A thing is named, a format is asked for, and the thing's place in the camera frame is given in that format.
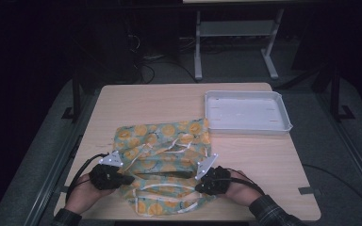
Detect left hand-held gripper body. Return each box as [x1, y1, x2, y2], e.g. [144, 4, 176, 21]
[89, 150, 126, 191]

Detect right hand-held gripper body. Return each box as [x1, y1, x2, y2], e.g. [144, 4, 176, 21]
[194, 153, 232, 196]

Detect orange print cloth bag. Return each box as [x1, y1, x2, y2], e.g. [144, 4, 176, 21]
[112, 117, 219, 218]

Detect white plastic tray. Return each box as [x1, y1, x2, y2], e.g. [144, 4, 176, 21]
[204, 89, 294, 136]

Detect person's right hand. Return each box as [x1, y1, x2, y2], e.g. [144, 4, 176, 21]
[221, 169, 264, 208]

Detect person's left hand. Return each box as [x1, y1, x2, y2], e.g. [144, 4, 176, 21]
[64, 180, 118, 216]

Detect black metal stand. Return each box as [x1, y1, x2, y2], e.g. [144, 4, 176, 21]
[61, 70, 83, 124]
[329, 64, 356, 122]

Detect white metal desk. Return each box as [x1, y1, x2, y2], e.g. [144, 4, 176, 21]
[182, 0, 316, 81]

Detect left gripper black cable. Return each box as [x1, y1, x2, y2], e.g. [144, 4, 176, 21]
[65, 153, 110, 202]

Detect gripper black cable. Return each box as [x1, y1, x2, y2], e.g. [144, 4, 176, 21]
[225, 168, 267, 197]
[65, 153, 110, 202]

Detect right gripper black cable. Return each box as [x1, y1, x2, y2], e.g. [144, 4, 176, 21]
[225, 168, 267, 197]

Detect aluminium rail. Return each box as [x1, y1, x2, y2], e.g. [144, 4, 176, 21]
[314, 90, 362, 206]
[22, 89, 100, 226]

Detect bundle of black cables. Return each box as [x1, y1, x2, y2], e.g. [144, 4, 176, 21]
[127, 33, 200, 85]

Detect thin black cable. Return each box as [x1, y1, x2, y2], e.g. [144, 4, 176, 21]
[301, 163, 362, 219]

